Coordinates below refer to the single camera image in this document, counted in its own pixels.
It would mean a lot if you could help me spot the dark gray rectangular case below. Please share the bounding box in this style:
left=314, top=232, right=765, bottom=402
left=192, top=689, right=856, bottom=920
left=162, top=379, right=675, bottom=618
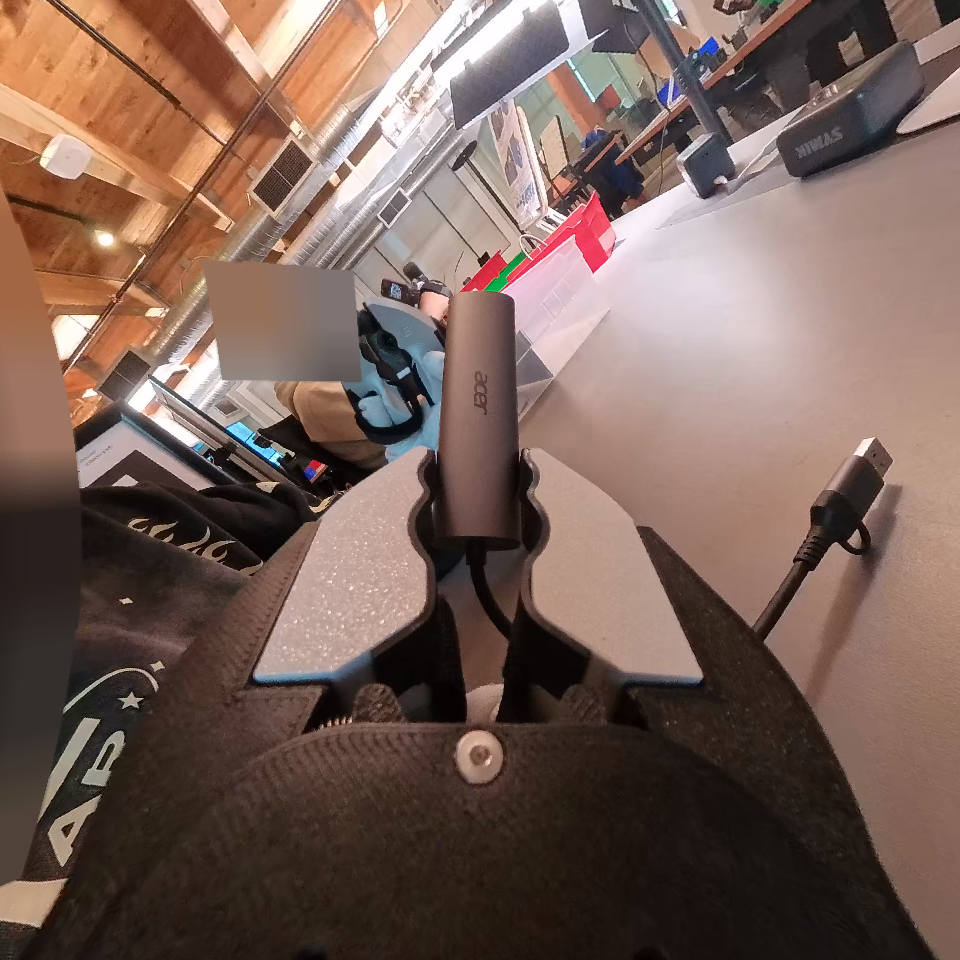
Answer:
left=774, top=41, right=928, bottom=181

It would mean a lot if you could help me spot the dark computer monitor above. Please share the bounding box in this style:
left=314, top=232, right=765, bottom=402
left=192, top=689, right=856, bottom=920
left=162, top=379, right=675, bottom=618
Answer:
left=148, top=375, right=305, bottom=485

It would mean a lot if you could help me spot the black hanging panel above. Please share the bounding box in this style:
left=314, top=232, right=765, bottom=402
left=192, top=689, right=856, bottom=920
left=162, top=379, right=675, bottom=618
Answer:
left=447, top=0, right=570, bottom=131

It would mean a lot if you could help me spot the black metal pole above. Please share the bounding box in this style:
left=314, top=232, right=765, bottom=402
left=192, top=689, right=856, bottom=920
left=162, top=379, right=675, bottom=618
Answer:
left=636, top=0, right=735, bottom=150

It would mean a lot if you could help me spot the gray slim usb hub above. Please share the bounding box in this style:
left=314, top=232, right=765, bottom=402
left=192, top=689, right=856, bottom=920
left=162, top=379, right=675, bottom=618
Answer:
left=433, top=291, right=895, bottom=642

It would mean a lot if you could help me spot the black white tag sign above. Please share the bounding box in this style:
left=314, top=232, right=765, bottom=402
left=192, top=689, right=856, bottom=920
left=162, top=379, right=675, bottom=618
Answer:
left=75, top=401, right=220, bottom=490

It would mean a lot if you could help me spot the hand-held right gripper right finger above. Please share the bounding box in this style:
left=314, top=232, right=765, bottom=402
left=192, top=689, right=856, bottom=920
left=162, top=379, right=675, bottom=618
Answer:
left=519, top=447, right=706, bottom=687

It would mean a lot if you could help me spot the clear plastic bin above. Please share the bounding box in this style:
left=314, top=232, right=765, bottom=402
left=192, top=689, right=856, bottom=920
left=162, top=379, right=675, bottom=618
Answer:
left=495, top=238, right=610, bottom=421

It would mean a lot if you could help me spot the instruction poster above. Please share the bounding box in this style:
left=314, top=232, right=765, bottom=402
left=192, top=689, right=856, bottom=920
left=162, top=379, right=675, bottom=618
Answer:
left=489, top=101, right=547, bottom=225

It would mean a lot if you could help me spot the person's left hand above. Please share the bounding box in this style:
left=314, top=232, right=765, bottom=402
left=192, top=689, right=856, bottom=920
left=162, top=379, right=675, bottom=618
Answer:
left=352, top=346, right=455, bottom=463

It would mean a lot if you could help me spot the red plastic bin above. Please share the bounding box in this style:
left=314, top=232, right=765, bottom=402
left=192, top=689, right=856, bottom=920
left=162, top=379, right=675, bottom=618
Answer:
left=459, top=191, right=618, bottom=295

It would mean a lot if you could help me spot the white round ceiling device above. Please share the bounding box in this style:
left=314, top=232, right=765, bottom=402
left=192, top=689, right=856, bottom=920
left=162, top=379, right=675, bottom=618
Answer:
left=39, top=135, right=96, bottom=182

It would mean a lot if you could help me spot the white mouse pad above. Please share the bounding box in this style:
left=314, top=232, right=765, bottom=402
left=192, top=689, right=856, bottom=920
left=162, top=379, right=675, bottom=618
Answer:
left=894, top=30, right=960, bottom=138

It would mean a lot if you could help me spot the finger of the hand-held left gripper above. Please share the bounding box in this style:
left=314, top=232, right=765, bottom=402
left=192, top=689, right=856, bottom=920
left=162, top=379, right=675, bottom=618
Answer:
left=366, top=300, right=449, bottom=354

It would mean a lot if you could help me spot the black handheld device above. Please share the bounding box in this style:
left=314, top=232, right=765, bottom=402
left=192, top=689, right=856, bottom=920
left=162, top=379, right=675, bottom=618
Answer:
left=380, top=261, right=451, bottom=307

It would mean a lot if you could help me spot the white ceiling vent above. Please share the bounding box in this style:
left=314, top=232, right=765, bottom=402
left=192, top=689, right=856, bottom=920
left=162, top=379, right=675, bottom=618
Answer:
left=249, top=135, right=318, bottom=220

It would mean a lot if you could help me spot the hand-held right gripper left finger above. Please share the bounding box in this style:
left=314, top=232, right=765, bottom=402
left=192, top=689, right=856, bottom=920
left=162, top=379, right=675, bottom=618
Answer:
left=252, top=447, right=440, bottom=687

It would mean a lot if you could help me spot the small gray device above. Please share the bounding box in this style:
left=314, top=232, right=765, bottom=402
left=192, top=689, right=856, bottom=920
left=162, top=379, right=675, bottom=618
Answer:
left=676, top=132, right=738, bottom=201

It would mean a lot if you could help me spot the silver ventilation duct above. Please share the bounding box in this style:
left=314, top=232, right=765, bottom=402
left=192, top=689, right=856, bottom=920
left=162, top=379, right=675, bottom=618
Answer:
left=63, top=71, right=489, bottom=376

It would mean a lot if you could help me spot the wooden work table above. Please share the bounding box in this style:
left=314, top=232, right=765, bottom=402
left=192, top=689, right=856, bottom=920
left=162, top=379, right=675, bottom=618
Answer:
left=615, top=0, right=826, bottom=168

